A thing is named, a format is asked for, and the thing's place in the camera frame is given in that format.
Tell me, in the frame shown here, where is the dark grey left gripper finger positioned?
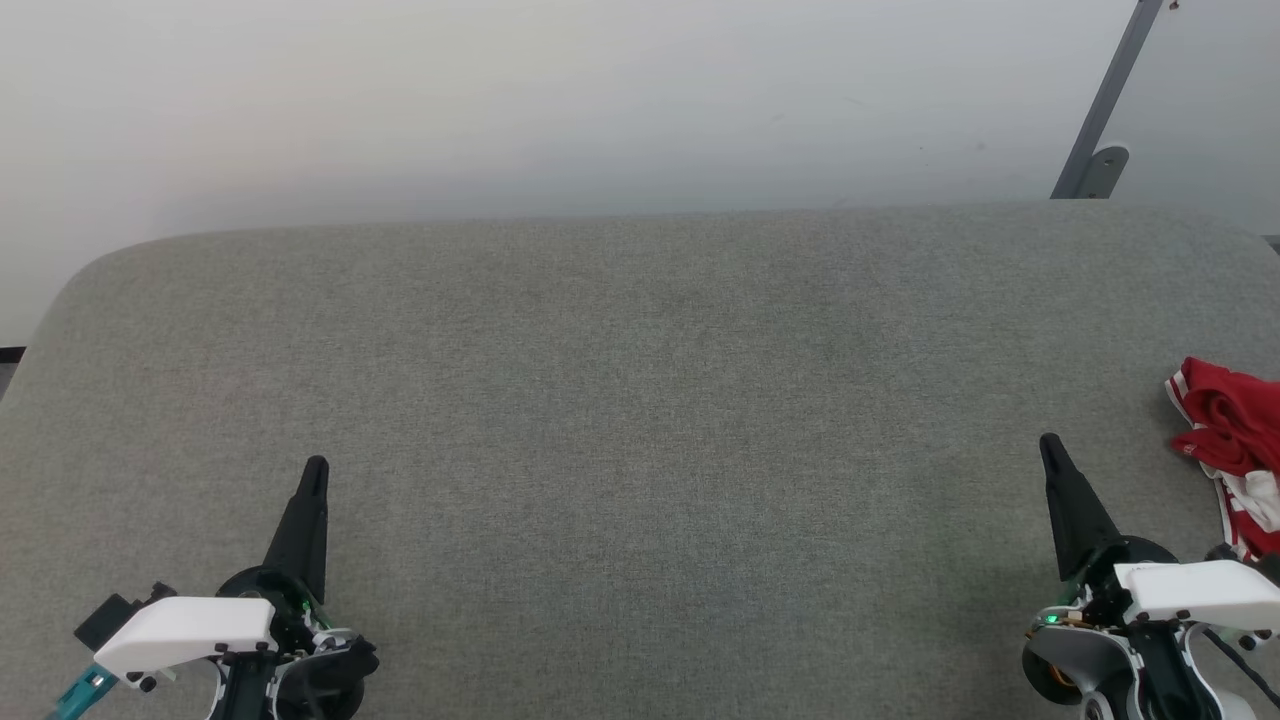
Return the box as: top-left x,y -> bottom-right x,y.
261,456 -> 331,603

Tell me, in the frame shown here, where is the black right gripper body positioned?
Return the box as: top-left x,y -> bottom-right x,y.
1044,537 -> 1180,627

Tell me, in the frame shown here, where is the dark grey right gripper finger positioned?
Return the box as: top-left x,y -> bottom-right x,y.
1039,432 -> 1124,582

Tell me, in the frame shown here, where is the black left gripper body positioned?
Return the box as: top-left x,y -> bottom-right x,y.
215,565 -> 337,652

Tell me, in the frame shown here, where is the red and white garment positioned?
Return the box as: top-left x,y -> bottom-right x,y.
1165,357 -> 1280,563

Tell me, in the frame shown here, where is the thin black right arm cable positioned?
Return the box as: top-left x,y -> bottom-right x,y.
1195,625 -> 1280,713

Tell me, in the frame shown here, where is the round post foot plate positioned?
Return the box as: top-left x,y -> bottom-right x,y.
1080,145 -> 1131,199

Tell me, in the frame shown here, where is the grey metal wall post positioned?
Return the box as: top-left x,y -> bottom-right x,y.
1050,0 -> 1166,199

